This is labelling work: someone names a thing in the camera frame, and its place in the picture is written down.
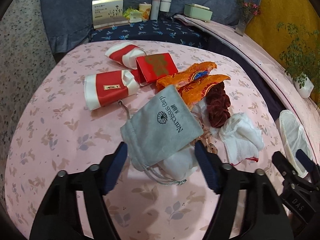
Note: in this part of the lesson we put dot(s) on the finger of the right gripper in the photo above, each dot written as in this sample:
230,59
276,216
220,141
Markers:
282,162
307,163

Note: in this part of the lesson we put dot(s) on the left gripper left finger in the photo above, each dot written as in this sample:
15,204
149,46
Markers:
58,214

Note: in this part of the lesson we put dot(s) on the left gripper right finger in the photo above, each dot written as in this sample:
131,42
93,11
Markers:
264,215

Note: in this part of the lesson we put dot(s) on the white cloth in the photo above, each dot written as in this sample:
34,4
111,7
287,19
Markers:
241,139

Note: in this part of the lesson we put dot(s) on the white cotton glove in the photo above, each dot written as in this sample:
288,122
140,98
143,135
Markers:
181,164

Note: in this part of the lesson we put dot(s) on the dark red velvet scrunchie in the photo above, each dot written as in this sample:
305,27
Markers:
218,103

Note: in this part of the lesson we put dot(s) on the grey drawstring pouch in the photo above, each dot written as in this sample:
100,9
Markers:
158,130

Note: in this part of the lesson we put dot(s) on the red white paper cup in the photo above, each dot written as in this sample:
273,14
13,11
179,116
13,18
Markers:
105,88
125,54

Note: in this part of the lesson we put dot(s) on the orange plastic bag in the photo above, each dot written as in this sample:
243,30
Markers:
180,79
196,90

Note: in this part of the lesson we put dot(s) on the red envelope box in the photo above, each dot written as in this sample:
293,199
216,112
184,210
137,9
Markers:
150,68

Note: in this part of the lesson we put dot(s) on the white lined trash bin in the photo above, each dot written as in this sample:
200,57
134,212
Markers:
294,139

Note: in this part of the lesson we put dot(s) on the pink shelf cloth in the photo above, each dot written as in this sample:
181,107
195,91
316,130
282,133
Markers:
271,71

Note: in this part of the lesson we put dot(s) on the green plant in white pot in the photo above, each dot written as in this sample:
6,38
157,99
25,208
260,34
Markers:
301,58

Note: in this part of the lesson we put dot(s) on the pink rabbit print tablecloth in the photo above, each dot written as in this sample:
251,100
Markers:
57,132

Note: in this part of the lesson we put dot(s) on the mustard yellow backdrop cloth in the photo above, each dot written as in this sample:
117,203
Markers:
262,29

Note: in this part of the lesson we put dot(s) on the glass vase with pink flowers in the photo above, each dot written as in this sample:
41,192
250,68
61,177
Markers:
249,9

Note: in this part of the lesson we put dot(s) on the navy floral cloth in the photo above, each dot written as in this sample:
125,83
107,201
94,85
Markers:
162,30

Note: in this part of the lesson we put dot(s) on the mint green tissue box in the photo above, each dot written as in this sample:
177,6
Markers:
198,12

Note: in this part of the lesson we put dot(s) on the white lidded jar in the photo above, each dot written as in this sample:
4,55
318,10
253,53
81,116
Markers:
165,5

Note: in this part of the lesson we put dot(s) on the white product box with flowers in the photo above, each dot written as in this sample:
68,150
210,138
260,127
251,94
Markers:
106,11

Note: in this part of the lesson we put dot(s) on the green yellow small packet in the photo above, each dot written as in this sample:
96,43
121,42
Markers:
133,15

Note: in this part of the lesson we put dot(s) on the cream orange small carton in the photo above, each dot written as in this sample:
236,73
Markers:
145,9

